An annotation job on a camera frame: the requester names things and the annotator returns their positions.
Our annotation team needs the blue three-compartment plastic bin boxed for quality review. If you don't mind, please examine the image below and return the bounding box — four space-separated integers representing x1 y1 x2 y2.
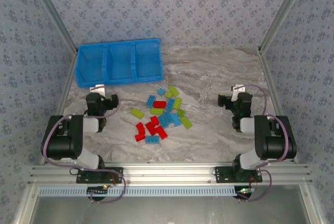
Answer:
75 38 164 89

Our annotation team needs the small circuit board with LED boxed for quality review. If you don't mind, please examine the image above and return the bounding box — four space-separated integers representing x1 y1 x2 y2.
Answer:
87 185 110 196
236 186 258 196

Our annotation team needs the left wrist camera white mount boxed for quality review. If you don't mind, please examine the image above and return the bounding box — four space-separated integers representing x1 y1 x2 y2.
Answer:
90 85 105 96

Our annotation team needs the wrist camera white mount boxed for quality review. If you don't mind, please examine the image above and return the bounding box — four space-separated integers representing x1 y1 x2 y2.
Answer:
231 85 246 102
90 85 105 96

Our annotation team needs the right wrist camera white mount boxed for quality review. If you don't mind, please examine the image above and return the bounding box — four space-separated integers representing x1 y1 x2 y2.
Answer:
231 85 246 102

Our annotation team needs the aluminium table side rail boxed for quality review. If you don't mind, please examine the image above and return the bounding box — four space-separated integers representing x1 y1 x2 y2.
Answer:
258 47 300 164
40 49 79 166

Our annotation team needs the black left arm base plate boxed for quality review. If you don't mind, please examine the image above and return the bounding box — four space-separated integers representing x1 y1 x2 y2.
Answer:
76 167 124 184

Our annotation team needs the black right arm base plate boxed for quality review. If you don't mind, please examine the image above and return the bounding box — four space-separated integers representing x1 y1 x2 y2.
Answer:
214 166 263 184

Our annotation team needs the aluminium mounting rail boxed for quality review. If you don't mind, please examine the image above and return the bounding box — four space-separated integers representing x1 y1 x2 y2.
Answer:
27 163 313 185

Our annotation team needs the aluminium frame post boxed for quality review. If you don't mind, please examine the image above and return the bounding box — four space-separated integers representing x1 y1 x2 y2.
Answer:
258 0 311 52
26 0 78 54

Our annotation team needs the white slotted cable duct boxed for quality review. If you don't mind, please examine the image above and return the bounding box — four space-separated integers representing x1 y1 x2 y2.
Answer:
39 185 238 197

